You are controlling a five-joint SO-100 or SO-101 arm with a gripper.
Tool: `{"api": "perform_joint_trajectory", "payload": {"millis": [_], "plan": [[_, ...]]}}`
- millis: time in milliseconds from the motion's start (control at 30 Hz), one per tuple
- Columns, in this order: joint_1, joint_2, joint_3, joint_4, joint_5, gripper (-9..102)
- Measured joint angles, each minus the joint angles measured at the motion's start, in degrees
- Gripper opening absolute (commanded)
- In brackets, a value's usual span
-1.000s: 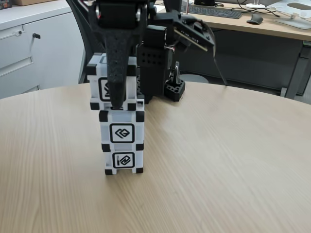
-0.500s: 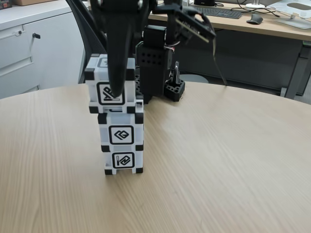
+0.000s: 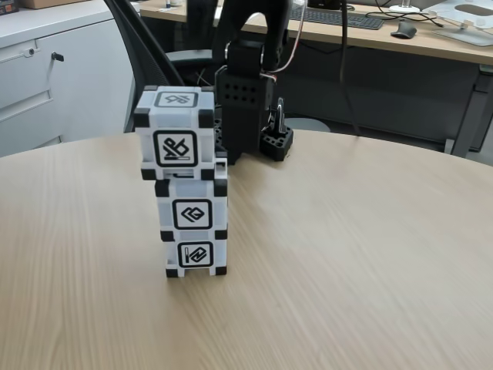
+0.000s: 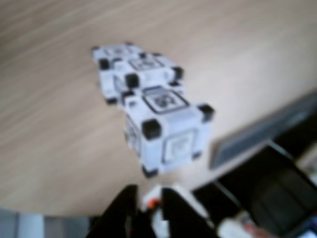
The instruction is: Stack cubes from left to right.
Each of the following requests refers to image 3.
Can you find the white cube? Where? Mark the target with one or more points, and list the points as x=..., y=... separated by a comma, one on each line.
x=192, y=214
x=194, y=254
x=173, y=121

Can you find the white cube, zigzag bar symbol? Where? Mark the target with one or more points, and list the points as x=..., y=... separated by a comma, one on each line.
x=194, y=254

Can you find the grey round seat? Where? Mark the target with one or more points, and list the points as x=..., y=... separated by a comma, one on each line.
x=312, y=125

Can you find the black mesh office chair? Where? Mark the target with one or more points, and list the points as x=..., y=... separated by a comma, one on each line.
x=150, y=58

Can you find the white cabinet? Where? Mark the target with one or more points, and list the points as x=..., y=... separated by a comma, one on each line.
x=84, y=96

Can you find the black desk device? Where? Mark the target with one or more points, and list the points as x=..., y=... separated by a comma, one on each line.
x=323, y=4

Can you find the black keyboard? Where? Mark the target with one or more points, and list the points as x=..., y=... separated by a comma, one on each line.
x=362, y=21

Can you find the dark computer mouse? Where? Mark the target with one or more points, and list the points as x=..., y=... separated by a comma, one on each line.
x=404, y=30

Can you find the wooden office desk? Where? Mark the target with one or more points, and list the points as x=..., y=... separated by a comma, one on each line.
x=423, y=42

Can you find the black cabinet key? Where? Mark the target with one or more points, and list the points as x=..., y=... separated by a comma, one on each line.
x=58, y=57

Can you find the white round lamp base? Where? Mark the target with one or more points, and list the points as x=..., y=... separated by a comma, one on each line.
x=404, y=8

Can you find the silver laptop stand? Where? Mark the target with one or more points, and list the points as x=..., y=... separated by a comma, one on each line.
x=462, y=34

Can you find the brown cardboard box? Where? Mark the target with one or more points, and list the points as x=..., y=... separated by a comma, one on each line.
x=50, y=3

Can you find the dark printed box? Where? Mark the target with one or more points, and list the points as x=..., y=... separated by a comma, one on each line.
x=7, y=7

